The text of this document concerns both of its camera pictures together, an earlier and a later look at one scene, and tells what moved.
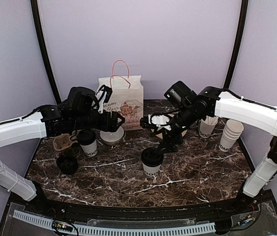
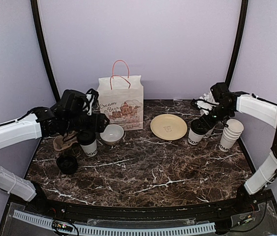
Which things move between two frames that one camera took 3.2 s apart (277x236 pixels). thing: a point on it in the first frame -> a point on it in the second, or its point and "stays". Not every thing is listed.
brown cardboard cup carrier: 61,142 stays
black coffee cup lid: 86,136 stays
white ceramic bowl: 112,138 stays
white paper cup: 90,150 stays
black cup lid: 152,157 -> 199,127
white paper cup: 151,171 -> 193,138
